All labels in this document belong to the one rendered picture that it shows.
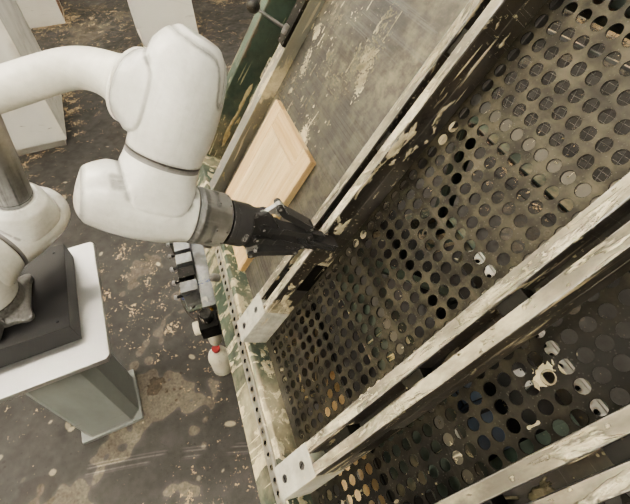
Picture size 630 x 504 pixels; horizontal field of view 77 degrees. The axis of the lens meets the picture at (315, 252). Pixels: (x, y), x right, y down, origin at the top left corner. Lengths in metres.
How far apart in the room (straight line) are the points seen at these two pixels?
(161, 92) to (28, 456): 1.88
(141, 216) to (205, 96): 0.18
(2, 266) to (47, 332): 0.21
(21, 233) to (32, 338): 0.29
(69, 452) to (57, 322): 0.89
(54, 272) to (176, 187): 0.97
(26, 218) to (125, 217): 0.75
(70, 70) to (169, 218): 0.22
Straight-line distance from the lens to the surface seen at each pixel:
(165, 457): 1.97
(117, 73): 0.58
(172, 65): 0.54
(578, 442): 0.52
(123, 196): 0.57
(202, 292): 1.36
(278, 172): 1.10
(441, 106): 0.72
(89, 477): 2.06
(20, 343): 1.38
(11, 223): 1.32
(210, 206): 0.61
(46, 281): 1.48
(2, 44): 3.42
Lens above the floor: 1.82
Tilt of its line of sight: 50 degrees down
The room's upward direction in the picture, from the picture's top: straight up
